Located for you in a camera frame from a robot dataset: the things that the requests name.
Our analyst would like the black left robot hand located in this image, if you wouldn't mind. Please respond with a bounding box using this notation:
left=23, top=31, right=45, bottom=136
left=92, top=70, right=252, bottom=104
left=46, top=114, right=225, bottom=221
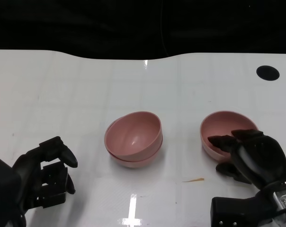
left=12, top=136, right=79, bottom=213

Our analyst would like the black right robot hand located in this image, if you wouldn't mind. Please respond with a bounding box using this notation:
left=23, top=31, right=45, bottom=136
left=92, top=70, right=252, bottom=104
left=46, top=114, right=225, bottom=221
left=207, top=129, right=286, bottom=190

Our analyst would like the pink plastic bowl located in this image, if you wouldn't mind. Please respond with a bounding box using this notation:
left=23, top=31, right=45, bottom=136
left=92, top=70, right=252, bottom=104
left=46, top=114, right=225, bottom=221
left=104, top=111, right=163, bottom=160
left=105, top=136, right=163, bottom=169
left=199, top=110, right=259, bottom=161

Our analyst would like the orange sliver of tape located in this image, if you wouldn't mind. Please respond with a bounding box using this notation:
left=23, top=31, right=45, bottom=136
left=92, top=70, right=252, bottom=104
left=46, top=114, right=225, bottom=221
left=182, top=177, right=205, bottom=183

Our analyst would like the black round table grommet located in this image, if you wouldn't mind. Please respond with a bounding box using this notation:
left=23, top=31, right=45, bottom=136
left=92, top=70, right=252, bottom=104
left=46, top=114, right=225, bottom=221
left=256, top=65, right=280, bottom=81

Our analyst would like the black backdrop cloth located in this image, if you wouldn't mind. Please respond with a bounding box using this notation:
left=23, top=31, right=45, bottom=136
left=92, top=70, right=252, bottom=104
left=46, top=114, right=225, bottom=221
left=0, top=0, right=286, bottom=60

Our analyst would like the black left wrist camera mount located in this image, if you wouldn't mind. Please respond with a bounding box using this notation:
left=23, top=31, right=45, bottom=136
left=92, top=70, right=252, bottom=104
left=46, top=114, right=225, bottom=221
left=0, top=158, right=23, bottom=211

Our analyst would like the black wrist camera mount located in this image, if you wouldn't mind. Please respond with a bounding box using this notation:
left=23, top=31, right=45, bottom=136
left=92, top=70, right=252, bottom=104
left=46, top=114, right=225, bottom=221
left=210, top=190, right=280, bottom=227
left=0, top=158, right=23, bottom=211

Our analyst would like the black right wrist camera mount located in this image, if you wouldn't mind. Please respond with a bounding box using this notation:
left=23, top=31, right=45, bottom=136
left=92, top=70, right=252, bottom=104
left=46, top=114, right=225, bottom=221
left=210, top=190, right=280, bottom=227

